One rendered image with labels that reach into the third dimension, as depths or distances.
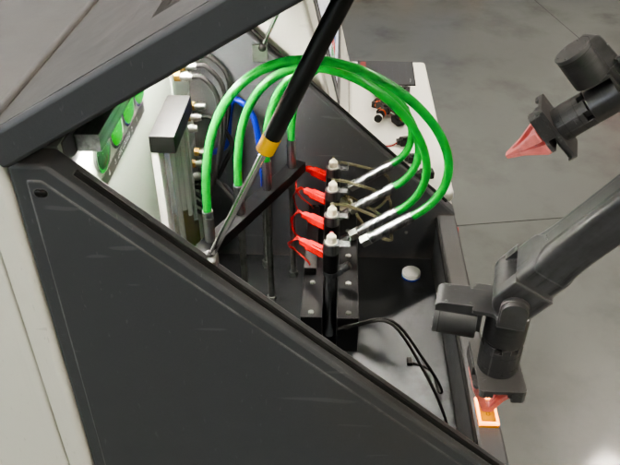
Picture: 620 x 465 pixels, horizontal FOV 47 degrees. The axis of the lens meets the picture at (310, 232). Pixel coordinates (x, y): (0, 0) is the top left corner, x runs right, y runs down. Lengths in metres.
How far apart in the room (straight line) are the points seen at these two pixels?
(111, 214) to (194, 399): 0.28
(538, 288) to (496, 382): 0.19
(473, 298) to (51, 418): 0.57
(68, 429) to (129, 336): 0.20
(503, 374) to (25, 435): 0.65
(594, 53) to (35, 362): 0.88
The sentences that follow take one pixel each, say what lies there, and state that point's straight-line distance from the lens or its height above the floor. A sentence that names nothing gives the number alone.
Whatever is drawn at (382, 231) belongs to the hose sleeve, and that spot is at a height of 1.13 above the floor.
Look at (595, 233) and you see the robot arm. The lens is 0.85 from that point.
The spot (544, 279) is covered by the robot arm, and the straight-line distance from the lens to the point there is 0.89.
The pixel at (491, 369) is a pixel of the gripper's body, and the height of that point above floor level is 1.07.
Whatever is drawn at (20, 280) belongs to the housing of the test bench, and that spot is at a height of 1.30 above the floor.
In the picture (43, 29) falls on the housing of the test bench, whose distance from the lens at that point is 0.94.
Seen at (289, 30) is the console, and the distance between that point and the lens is 1.38.
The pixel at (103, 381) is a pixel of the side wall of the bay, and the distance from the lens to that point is 0.93.
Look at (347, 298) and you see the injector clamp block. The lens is 1.25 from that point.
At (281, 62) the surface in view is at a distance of 1.01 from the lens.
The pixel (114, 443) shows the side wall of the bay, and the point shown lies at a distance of 1.02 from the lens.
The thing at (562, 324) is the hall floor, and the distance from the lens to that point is 2.78.
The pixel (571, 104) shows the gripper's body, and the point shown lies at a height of 1.32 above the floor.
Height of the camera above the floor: 1.81
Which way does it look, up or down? 36 degrees down
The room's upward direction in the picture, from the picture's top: straight up
